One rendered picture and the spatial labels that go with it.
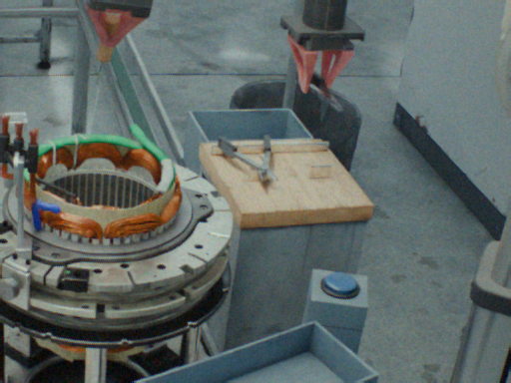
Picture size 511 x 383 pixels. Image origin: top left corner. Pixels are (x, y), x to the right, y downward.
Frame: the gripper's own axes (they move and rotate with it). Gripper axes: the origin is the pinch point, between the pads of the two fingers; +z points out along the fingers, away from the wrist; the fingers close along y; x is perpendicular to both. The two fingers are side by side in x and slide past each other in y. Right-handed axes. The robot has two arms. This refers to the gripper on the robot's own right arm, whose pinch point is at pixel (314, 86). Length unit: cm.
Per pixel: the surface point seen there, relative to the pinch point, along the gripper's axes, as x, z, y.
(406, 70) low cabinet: -220, 95, -144
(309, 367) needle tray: 39.1, 15.7, 13.6
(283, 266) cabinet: 12.0, 21.1, 6.1
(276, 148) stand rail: -3.4, 11.2, 2.9
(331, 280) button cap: 26.0, 13.9, 5.9
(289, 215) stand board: 12.4, 12.7, 6.6
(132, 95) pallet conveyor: -92, 43, 3
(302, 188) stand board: 6.8, 12.0, 2.7
